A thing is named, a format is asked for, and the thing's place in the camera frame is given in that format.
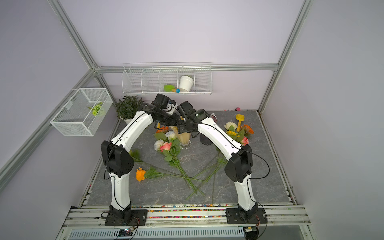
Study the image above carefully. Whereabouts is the green toy trowel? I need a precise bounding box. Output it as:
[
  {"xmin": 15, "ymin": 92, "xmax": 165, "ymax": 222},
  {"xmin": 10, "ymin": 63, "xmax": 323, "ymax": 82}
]
[{"xmin": 164, "ymin": 85, "xmax": 181, "ymax": 93}]

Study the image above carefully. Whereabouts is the cream white rose right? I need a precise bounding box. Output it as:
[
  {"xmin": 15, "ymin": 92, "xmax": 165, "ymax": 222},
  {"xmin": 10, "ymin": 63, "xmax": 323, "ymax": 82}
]
[{"xmin": 225, "ymin": 122, "xmax": 238, "ymax": 131}]

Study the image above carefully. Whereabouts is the white wire wall shelf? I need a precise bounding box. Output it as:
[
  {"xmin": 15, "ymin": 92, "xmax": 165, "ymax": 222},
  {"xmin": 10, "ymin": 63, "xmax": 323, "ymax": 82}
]
[{"xmin": 122, "ymin": 62, "xmax": 213, "ymax": 95}]

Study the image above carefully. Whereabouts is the white rose left lower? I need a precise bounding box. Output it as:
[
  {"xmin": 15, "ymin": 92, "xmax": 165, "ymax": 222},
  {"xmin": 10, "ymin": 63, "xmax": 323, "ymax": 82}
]
[{"xmin": 154, "ymin": 139, "xmax": 165, "ymax": 151}]

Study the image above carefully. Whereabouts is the pink rose right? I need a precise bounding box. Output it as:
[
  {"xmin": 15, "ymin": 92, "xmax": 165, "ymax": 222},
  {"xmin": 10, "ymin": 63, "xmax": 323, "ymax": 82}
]
[{"xmin": 241, "ymin": 137, "xmax": 250, "ymax": 146}]

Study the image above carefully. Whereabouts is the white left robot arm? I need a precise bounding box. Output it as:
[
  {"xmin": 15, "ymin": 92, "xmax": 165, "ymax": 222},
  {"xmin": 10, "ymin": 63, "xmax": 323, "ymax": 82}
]
[{"xmin": 101, "ymin": 104, "xmax": 180, "ymax": 226}]

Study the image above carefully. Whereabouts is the yellow ruffled glass vase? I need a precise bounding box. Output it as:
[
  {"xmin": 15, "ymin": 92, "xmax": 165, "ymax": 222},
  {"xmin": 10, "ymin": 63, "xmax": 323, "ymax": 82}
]
[{"xmin": 171, "ymin": 127, "xmax": 191, "ymax": 149}]

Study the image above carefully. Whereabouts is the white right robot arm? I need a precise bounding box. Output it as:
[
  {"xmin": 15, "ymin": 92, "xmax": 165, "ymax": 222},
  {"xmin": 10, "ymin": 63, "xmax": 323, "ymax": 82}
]
[{"xmin": 177, "ymin": 101, "xmax": 268, "ymax": 226}]

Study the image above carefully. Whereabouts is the white wire side basket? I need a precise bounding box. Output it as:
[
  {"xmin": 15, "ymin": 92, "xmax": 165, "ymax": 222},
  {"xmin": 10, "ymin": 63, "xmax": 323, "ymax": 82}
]
[{"xmin": 50, "ymin": 88, "xmax": 113, "ymax": 137}]

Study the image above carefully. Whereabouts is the white rose left upper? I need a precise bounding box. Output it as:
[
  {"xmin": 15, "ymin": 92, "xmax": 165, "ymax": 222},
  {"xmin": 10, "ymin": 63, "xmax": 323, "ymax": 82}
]
[{"xmin": 166, "ymin": 131, "xmax": 178, "ymax": 140}]

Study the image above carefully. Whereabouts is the dark red glass vase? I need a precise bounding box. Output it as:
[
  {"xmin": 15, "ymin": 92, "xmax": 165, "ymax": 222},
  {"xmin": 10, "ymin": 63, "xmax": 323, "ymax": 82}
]
[{"xmin": 199, "ymin": 112, "xmax": 218, "ymax": 146}]

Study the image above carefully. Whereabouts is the yellow sunflower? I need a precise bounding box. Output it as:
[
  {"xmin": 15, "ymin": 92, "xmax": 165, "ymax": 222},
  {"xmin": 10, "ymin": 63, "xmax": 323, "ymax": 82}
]
[{"xmin": 227, "ymin": 131, "xmax": 239, "ymax": 139}]

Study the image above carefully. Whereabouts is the orange yellow rose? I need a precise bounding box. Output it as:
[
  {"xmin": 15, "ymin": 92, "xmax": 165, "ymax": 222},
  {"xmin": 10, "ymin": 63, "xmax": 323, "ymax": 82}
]
[{"xmin": 136, "ymin": 168, "xmax": 190, "ymax": 182}]

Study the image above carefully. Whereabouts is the pink rose left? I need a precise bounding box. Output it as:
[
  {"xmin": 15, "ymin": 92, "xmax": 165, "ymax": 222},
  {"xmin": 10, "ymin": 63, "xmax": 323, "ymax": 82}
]
[{"xmin": 160, "ymin": 143, "xmax": 172, "ymax": 152}]

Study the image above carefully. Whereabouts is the white empty flower pot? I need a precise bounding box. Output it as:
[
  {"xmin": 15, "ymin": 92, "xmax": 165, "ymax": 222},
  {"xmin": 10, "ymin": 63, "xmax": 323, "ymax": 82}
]
[{"xmin": 179, "ymin": 76, "xmax": 194, "ymax": 93}]

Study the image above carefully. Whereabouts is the potted green plant white pot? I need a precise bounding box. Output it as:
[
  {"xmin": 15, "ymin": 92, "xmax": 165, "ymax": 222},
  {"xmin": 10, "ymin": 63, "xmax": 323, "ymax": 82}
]
[{"xmin": 116, "ymin": 96, "xmax": 143, "ymax": 125}]

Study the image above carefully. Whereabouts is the pink rose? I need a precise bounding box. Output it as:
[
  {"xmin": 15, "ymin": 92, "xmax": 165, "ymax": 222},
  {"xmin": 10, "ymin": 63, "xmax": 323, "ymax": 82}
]
[
  {"xmin": 160, "ymin": 143, "xmax": 172, "ymax": 152},
  {"xmin": 241, "ymin": 137, "xmax": 250, "ymax": 146}
]

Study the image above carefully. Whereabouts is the yellow toy shovel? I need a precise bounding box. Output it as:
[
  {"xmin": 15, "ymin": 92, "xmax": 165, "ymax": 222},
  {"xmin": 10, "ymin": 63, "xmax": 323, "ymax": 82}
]
[{"xmin": 236, "ymin": 114, "xmax": 245, "ymax": 132}]

